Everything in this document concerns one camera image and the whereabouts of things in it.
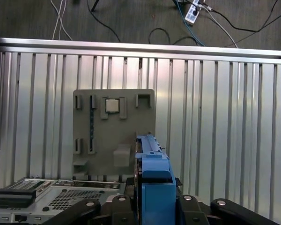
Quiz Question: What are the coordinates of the blue RAM stick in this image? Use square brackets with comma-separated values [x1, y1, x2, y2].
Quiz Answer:
[89, 95, 95, 151]

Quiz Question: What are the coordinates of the black floor cable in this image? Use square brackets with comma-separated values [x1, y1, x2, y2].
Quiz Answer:
[87, 0, 281, 49]

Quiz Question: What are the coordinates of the white floor cable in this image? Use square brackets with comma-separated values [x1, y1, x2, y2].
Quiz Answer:
[50, 0, 73, 41]

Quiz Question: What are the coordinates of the hard disk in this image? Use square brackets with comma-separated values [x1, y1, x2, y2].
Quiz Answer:
[134, 134, 177, 225]

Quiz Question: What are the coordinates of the white power strip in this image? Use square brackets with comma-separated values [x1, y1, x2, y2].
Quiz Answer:
[184, 0, 201, 24]

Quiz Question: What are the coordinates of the black open PC case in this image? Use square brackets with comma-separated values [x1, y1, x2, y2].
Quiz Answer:
[0, 177, 132, 225]

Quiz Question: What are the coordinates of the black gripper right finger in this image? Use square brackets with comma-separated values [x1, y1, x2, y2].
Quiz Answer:
[175, 178, 281, 225]

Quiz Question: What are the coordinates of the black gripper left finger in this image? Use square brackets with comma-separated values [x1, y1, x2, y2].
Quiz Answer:
[43, 178, 142, 225]

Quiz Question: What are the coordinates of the blue floor cable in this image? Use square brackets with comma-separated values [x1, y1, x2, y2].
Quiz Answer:
[172, 0, 205, 46]

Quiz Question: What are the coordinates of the grey parts rack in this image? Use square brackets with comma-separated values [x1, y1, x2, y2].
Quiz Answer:
[72, 88, 156, 181]

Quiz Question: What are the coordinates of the silver CPU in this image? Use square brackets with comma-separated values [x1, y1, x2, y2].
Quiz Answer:
[105, 98, 120, 113]

